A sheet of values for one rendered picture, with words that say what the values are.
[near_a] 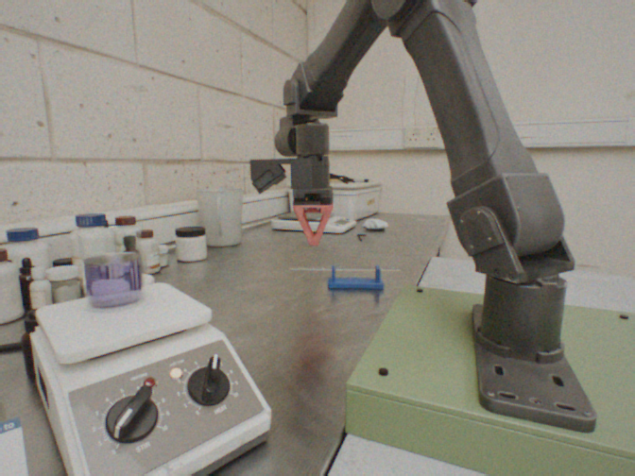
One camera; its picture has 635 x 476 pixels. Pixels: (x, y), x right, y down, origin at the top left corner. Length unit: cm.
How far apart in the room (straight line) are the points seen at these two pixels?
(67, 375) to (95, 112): 72
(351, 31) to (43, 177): 63
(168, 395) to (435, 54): 38
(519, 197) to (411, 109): 143
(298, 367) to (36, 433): 23
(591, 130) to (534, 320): 139
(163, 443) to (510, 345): 28
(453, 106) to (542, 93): 136
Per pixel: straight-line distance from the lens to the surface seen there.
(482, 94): 40
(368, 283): 68
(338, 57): 58
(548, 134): 169
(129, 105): 103
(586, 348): 45
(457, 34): 43
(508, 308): 36
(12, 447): 35
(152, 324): 34
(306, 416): 36
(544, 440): 32
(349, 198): 142
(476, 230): 34
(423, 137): 167
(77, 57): 97
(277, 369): 43
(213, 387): 30
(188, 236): 88
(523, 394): 33
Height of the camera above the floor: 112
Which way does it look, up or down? 10 degrees down
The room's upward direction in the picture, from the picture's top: straight up
